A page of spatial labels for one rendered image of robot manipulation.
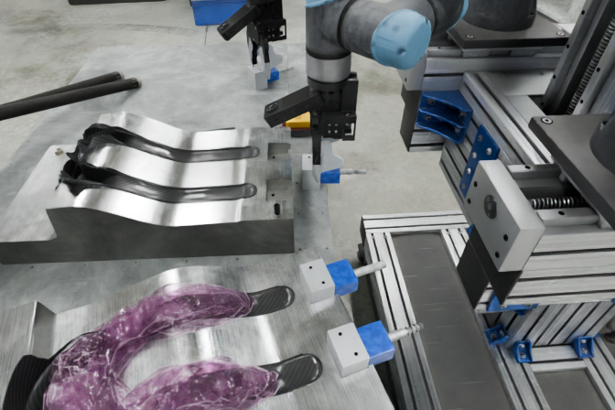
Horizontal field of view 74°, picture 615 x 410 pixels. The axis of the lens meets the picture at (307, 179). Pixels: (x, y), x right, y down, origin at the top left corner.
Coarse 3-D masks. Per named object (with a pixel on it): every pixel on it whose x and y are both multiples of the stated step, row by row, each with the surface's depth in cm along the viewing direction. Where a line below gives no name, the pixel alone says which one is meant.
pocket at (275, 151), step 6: (270, 144) 80; (276, 144) 80; (282, 144) 80; (288, 144) 80; (270, 150) 81; (276, 150) 81; (282, 150) 81; (288, 150) 81; (270, 156) 81; (276, 156) 81; (282, 156) 81; (288, 156) 79
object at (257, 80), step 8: (256, 64) 113; (248, 72) 113; (256, 72) 109; (272, 72) 112; (280, 72) 116; (256, 80) 111; (264, 80) 112; (272, 80) 114; (256, 88) 112; (264, 88) 114
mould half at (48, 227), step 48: (192, 144) 81; (240, 144) 80; (48, 192) 74; (96, 192) 64; (0, 240) 65; (48, 240) 66; (96, 240) 66; (144, 240) 67; (192, 240) 67; (240, 240) 68; (288, 240) 68
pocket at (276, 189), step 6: (270, 180) 72; (276, 180) 72; (282, 180) 72; (288, 180) 72; (270, 186) 73; (276, 186) 73; (282, 186) 73; (288, 186) 73; (270, 192) 73; (276, 192) 73; (282, 192) 73; (288, 192) 73; (270, 198) 72; (276, 198) 72; (282, 198) 72; (288, 198) 72
